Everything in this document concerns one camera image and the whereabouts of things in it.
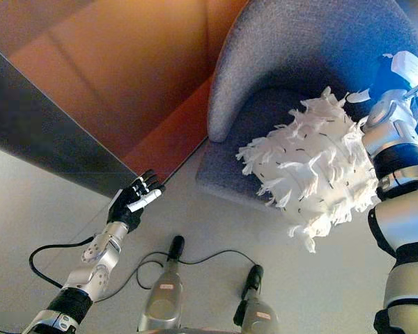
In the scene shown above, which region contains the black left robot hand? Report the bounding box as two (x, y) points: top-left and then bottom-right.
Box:
(106, 168), (167, 233)

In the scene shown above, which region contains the silver left robot leg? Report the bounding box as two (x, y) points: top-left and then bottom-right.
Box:
(136, 235), (186, 334)

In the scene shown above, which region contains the thin black floor cable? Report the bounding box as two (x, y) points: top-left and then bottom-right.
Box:
(136, 248), (256, 290)

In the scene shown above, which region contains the dark cabinet panel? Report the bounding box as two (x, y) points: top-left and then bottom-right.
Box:
(0, 40), (141, 202)

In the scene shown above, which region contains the silver right robot leg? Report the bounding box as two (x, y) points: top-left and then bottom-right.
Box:
(233, 264), (280, 334)

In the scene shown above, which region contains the white fringed pillow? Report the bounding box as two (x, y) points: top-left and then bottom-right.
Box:
(235, 87), (381, 254)

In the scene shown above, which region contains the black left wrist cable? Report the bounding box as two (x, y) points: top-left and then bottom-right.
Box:
(29, 235), (95, 289)

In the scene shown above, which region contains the grey fabric armchair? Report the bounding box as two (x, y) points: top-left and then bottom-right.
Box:
(194, 0), (418, 214)

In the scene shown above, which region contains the silver robot leg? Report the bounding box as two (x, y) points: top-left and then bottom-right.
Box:
(233, 264), (280, 334)
(136, 235), (186, 334)

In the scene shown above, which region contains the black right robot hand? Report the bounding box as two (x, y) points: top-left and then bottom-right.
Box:
(370, 51), (418, 102)

